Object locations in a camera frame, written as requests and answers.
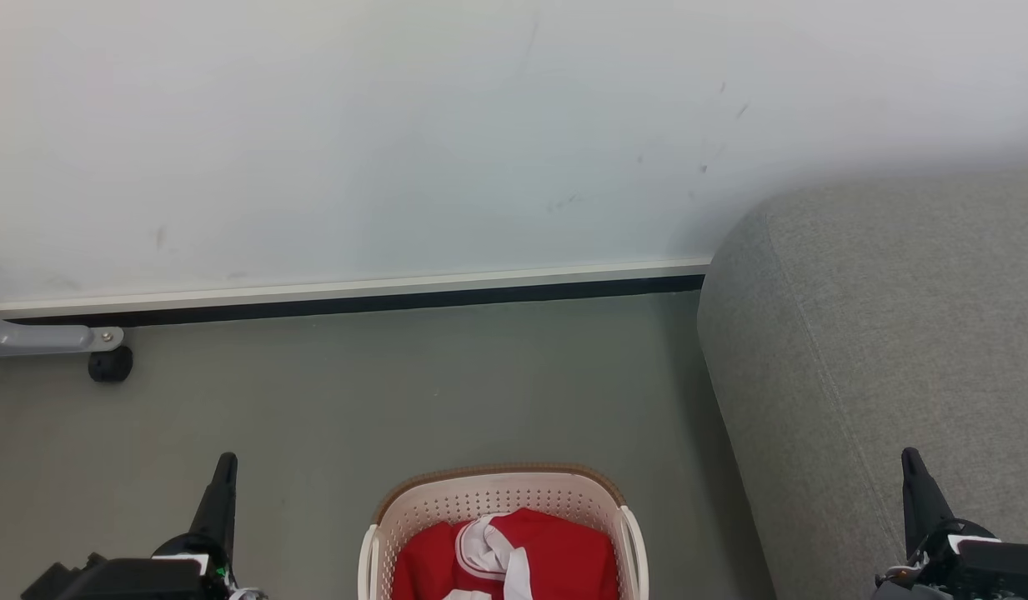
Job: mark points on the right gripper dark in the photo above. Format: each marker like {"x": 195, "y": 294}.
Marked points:
{"x": 980, "y": 571}

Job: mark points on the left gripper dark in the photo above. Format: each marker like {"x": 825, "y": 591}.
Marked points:
{"x": 130, "y": 579}

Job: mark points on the red and white garment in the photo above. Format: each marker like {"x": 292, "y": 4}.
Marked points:
{"x": 564, "y": 554}

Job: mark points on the grey fabric sofa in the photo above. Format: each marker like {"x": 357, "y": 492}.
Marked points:
{"x": 880, "y": 333}

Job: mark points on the black caster wheel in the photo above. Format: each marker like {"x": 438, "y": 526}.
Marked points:
{"x": 111, "y": 365}

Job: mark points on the white and black baseboard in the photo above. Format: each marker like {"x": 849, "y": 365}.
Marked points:
{"x": 355, "y": 293}

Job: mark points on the cream plastic laundry basket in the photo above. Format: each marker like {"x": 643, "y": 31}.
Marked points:
{"x": 480, "y": 496}

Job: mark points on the grey metal frame leg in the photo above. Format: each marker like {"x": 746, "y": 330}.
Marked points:
{"x": 38, "y": 337}

